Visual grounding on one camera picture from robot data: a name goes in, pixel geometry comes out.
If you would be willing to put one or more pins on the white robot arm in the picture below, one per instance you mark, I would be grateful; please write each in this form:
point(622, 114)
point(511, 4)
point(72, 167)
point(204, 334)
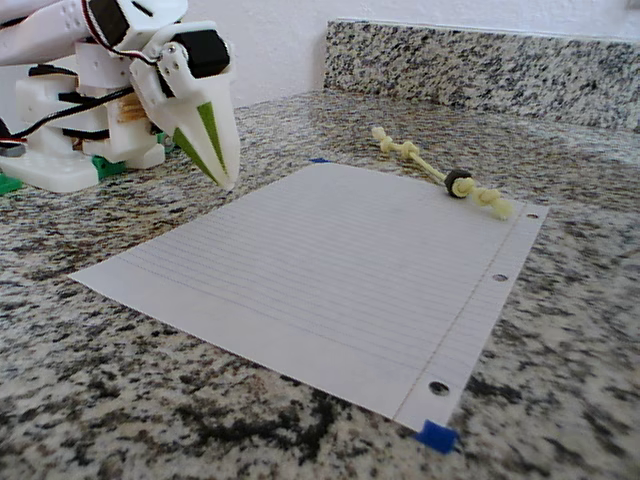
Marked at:
point(45, 35)

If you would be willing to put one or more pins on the wooden shim stack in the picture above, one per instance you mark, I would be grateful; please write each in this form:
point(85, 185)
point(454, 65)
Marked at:
point(131, 112)

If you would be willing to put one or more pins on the green table clamp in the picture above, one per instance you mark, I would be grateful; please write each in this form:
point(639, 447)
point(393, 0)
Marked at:
point(107, 167)
point(7, 185)

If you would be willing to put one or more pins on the blue tape piece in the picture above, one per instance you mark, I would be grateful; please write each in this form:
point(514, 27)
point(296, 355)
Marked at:
point(319, 161)
point(436, 436)

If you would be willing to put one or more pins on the lined white paper sheet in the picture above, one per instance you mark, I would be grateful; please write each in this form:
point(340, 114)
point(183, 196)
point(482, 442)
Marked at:
point(300, 275)

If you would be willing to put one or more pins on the granite backsplash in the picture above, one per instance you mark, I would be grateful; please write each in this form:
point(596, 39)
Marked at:
point(450, 65)

